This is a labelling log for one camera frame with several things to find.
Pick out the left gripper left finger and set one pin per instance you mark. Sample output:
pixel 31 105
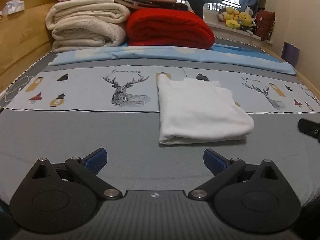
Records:
pixel 85 171

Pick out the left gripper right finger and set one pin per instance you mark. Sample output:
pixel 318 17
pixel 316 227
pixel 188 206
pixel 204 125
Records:
pixel 225 171

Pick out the white long-sleeve shirt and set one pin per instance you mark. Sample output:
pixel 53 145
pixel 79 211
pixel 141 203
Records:
pixel 197 111

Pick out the grey deer-print bed cover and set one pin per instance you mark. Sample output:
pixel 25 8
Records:
pixel 73 109

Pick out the light blue folded sheet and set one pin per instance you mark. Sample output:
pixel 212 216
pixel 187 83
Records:
pixel 218 53

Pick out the yellow plush toys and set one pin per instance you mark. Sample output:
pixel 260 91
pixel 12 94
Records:
pixel 235 19

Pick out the wooden headboard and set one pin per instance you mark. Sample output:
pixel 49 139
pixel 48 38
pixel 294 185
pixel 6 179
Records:
pixel 24 39

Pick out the cream folded quilt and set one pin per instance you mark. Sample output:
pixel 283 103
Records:
pixel 82 24

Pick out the red folded blanket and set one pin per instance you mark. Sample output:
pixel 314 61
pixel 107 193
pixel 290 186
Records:
pixel 167 27

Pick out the tissue pack on headboard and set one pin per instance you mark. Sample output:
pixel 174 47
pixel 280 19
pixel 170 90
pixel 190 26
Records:
pixel 12 7

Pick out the purple box by wall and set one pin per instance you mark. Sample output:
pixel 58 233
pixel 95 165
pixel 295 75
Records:
pixel 290 54

